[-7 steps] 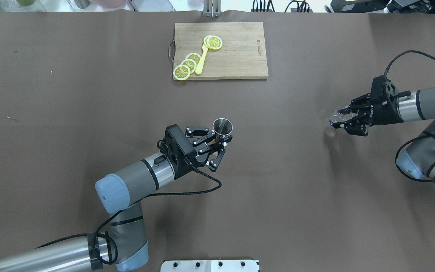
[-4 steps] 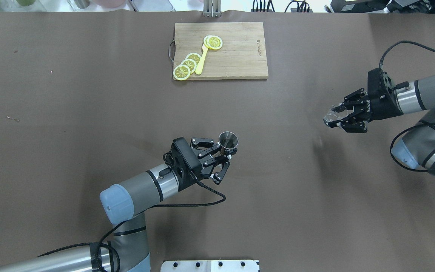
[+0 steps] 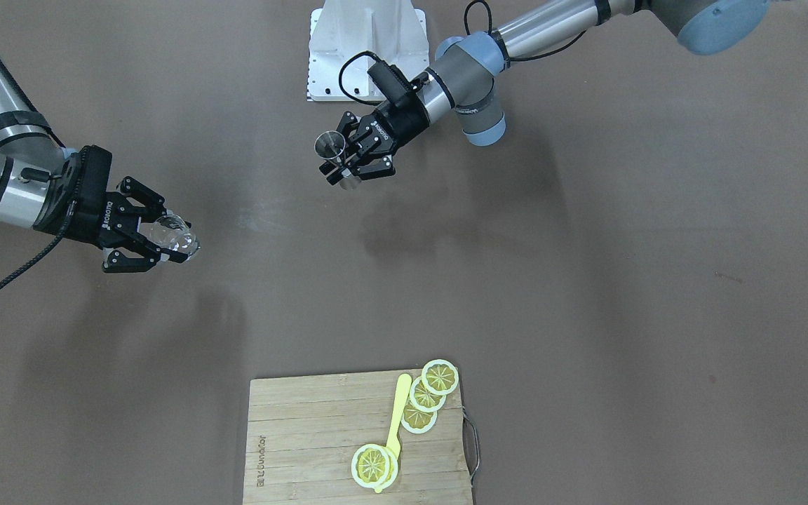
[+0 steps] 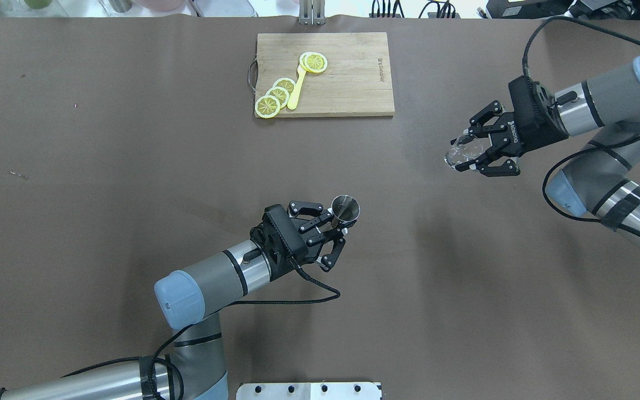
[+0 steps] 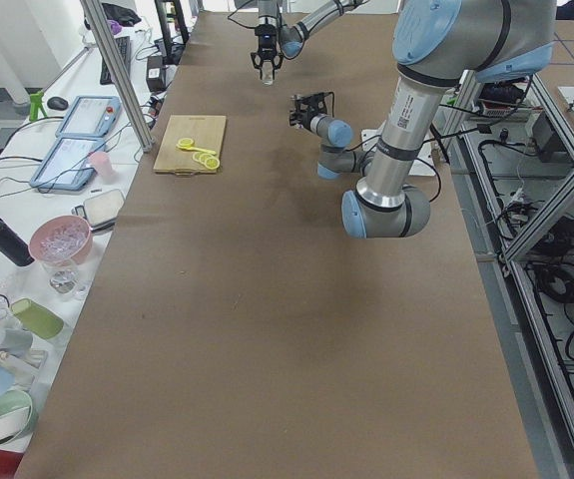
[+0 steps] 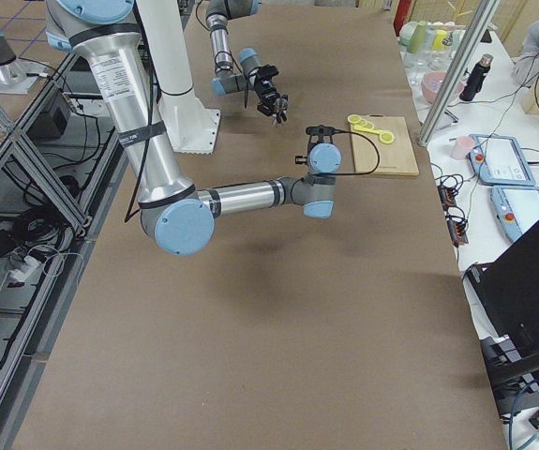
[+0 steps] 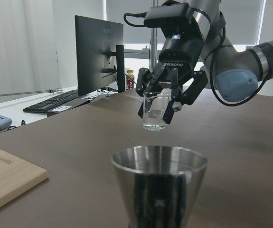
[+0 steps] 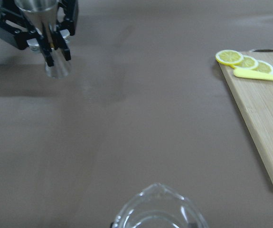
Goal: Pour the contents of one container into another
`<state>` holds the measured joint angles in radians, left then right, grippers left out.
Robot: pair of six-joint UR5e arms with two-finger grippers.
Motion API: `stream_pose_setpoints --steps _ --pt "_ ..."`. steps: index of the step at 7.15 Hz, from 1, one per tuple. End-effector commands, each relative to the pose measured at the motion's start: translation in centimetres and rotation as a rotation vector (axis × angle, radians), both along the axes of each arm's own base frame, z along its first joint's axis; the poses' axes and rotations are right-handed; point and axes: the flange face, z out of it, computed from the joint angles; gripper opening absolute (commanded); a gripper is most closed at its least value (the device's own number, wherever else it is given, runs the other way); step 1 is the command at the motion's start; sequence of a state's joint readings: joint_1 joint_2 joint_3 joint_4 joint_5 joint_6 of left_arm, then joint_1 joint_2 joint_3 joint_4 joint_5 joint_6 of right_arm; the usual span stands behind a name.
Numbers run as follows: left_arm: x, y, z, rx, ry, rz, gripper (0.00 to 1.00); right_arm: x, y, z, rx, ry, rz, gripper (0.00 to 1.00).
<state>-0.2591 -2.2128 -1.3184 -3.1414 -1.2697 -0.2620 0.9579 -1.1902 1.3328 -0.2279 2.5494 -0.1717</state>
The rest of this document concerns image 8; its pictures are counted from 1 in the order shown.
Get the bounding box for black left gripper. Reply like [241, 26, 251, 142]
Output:
[0, 0, 79, 67]

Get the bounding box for steel jigger measuring cup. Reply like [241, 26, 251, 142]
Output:
[15, 0, 70, 79]

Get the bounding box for clear glass beaker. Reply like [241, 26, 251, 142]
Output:
[110, 183, 209, 228]

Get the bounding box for lemon slice at corner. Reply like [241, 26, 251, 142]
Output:
[215, 49, 244, 66]

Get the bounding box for yellow plastic knife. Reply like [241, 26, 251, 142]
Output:
[233, 68, 273, 81]

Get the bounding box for bamboo cutting board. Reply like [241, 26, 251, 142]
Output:
[220, 50, 273, 184]

